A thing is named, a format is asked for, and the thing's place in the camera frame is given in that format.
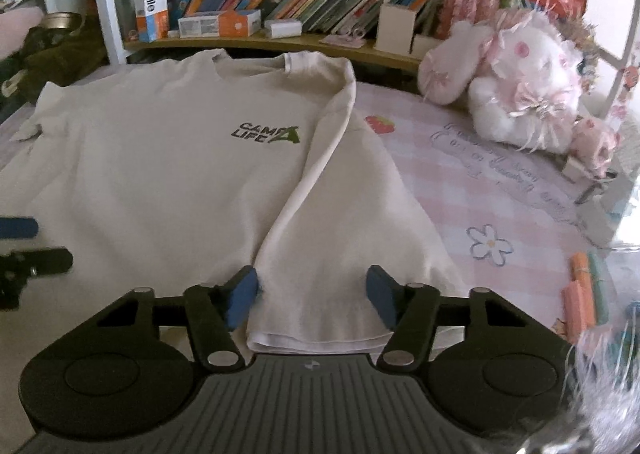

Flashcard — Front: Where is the pink checked bed sheet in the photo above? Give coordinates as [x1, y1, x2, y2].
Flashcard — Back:
[0, 65, 631, 355]

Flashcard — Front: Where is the beige cardboard box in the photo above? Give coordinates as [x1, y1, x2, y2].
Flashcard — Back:
[375, 0, 423, 56]

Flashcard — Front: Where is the pink patterned box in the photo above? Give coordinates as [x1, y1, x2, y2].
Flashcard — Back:
[434, 0, 483, 40]

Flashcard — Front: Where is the orange highlighter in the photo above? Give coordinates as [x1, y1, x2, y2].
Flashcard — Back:
[562, 281, 587, 341]
[572, 253, 598, 327]

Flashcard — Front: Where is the cream sweatshirt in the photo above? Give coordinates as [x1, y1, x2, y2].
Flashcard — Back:
[10, 48, 471, 355]

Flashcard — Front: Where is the white pink plush bunny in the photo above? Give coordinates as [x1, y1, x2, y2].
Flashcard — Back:
[417, 8, 601, 155]

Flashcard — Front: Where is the tall orange blue white box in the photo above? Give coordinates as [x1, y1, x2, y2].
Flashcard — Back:
[131, 0, 169, 44]

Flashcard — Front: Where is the pink hair clip card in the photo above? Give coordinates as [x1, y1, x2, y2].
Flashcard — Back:
[320, 28, 367, 47]

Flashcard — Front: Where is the small pink plush toy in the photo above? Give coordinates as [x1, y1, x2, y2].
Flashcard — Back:
[570, 115, 622, 177]

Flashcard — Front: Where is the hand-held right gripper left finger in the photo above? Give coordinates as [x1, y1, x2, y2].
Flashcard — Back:
[75, 265, 261, 369]

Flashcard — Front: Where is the flat white orange box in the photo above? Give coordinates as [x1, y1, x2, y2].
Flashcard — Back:
[177, 9, 262, 39]

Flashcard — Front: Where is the wooden bookshelf with white frame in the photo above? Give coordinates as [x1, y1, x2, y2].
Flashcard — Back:
[87, 0, 640, 75]

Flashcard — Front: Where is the green highlighter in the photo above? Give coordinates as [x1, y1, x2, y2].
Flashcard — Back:
[587, 251, 611, 326]

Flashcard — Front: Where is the olive brown garment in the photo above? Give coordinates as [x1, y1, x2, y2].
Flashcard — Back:
[20, 19, 110, 88]

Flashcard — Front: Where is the white wristwatch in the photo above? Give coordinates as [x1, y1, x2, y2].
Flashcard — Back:
[1, 68, 30, 97]

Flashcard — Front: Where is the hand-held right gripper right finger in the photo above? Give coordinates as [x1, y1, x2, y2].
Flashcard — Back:
[366, 265, 556, 369]

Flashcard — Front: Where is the white fluffy fabric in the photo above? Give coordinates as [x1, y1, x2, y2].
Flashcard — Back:
[570, 319, 640, 454]

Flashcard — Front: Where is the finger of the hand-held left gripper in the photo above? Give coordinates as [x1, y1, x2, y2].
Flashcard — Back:
[0, 248, 74, 310]
[0, 217, 39, 239]

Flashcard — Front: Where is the round gold tin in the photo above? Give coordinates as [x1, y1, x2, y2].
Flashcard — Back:
[39, 12, 85, 31]

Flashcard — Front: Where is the small white box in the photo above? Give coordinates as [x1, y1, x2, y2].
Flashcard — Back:
[264, 19, 304, 39]

